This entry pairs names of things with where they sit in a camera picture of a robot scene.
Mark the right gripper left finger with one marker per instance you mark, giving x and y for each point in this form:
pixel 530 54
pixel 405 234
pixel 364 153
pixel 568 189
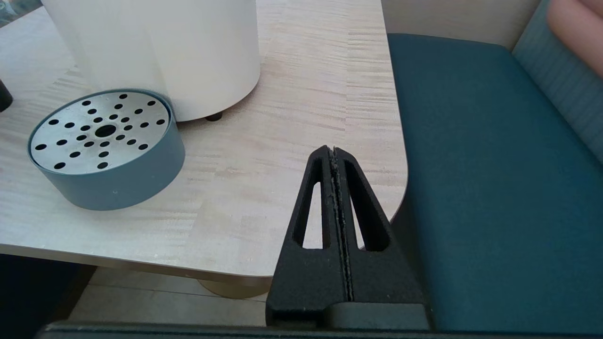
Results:
pixel 308 278

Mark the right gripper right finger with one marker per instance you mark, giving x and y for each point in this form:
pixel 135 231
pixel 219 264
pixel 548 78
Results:
pixel 381 278

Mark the white water dispenser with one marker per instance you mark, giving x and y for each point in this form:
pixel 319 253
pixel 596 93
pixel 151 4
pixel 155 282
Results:
pixel 155 52

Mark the black cup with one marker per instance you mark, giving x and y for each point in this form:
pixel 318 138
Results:
pixel 4 96

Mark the light wooden table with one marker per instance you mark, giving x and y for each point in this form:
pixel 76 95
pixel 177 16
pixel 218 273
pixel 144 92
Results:
pixel 264 165

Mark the teal upholstered bench seat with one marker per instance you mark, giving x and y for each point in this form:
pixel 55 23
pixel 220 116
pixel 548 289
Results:
pixel 499 179

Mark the blue round drip tray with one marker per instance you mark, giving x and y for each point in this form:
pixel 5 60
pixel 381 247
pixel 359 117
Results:
pixel 108 150

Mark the pink cushion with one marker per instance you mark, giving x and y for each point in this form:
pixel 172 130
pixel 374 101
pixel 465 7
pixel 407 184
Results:
pixel 579 28

